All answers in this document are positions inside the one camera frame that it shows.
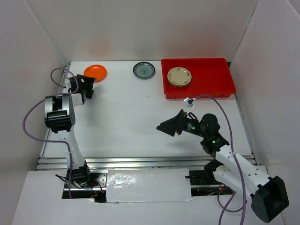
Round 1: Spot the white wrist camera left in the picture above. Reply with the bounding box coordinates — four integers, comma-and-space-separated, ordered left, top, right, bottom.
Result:
65, 78, 71, 93

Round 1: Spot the aluminium rail frame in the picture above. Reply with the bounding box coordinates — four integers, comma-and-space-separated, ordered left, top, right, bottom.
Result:
36, 61, 256, 170

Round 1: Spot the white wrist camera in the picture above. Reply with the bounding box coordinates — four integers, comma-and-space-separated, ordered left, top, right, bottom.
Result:
183, 97, 195, 108
65, 78, 71, 93

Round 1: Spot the orange plate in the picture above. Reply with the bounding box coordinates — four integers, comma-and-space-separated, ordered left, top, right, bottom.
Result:
83, 64, 107, 83

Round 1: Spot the red plastic bin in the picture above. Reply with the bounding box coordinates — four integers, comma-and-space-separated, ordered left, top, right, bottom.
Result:
161, 58, 236, 99

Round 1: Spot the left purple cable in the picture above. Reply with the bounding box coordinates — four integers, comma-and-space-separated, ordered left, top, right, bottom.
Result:
22, 67, 79, 200

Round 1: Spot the cream plate with markings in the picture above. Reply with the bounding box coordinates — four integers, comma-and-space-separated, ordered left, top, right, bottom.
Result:
167, 67, 192, 84

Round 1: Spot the white foil cover sheet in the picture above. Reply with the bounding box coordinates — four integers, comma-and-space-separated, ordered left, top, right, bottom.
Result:
106, 168, 192, 203

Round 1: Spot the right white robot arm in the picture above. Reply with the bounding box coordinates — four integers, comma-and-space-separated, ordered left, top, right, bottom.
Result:
157, 110, 289, 223

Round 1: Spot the blue grey patterned plate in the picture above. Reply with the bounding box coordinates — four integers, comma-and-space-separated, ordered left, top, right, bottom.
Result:
133, 61, 156, 80

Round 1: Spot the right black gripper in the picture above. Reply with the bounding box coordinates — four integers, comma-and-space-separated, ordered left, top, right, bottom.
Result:
157, 109, 207, 137

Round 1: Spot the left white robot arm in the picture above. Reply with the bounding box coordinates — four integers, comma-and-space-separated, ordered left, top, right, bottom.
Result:
45, 75, 96, 188

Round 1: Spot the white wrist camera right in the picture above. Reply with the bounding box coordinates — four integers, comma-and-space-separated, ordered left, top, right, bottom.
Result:
183, 97, 195, 108

